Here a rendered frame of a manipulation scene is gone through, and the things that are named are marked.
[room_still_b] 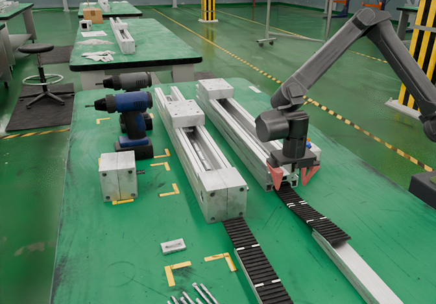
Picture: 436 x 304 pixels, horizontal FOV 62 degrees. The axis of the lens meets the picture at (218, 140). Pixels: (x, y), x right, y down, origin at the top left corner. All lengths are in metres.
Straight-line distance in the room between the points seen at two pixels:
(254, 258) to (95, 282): 0.32
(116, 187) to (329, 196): 0.57
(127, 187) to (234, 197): 0.29
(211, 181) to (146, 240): 0.20
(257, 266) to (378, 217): 0.38
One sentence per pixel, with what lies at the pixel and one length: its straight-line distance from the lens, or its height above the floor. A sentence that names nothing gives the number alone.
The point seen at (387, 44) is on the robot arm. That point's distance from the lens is 1.21.
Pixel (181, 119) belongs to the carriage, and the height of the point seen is 0.89.
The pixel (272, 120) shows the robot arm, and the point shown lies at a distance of 0.85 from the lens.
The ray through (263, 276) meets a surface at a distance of 0.73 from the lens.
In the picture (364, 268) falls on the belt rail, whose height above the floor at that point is 0.81.
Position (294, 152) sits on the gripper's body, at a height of 0.93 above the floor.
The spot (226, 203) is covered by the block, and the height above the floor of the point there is 0.83.
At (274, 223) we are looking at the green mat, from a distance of 0.91.
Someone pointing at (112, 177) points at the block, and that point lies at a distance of 0.98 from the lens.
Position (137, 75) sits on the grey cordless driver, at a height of 0.99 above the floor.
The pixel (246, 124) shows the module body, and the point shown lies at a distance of 1.30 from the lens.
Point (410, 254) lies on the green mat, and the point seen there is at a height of 0.78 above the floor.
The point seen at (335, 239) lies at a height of 0.83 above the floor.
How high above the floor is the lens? 1.33
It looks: 25 degrees down
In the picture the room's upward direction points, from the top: straight up
